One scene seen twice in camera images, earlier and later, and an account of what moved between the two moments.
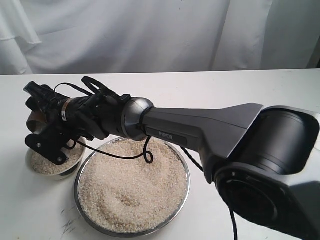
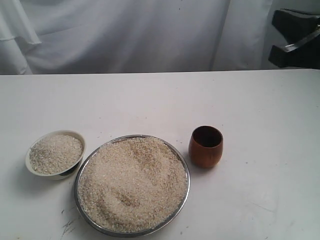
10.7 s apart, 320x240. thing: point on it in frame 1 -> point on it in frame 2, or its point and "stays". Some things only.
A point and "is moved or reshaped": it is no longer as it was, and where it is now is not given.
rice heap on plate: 132,195 stays
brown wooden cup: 37,121 is moved or reshaped
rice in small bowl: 43,165 stays
